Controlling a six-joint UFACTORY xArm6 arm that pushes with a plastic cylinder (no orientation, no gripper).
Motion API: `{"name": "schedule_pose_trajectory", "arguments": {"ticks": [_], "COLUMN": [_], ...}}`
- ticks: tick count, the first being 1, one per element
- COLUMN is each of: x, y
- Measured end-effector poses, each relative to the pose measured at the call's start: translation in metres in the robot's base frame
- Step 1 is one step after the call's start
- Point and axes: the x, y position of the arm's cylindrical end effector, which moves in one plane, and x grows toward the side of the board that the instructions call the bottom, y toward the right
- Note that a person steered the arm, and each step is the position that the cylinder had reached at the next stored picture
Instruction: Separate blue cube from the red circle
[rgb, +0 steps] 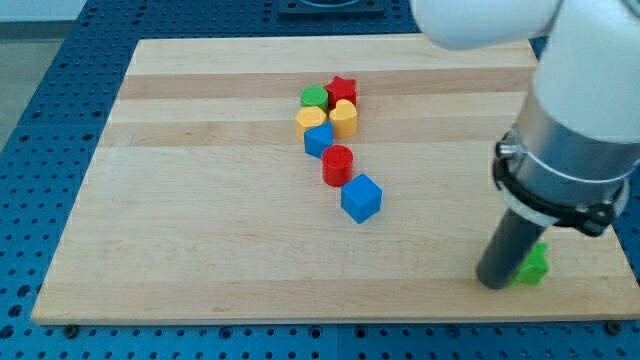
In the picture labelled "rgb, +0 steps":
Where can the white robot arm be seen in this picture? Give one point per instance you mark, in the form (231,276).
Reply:
(567,159)

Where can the blue cube block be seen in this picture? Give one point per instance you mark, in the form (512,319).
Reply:
(361,198)

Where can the red cylinder block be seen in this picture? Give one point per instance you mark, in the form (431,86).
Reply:
(337,165)

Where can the wooden board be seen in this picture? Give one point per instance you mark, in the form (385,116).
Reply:
(200,205)

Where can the blue triangle block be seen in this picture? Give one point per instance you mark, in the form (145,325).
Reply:
(317,139)

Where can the yellow heart block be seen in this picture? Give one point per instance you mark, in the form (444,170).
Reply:
(344,119)

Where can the yellow hexagon block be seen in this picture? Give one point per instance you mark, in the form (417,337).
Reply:
(308,118)

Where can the green cylinder block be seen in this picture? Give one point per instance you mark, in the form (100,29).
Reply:
(315,96)

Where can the red star block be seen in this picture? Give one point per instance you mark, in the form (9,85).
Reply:
(341,89)

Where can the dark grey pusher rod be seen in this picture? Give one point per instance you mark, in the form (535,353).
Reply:
(512,241)

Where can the green star block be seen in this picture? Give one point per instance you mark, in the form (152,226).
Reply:
(534,267)

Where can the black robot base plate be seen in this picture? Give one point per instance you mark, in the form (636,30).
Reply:
(329,7)

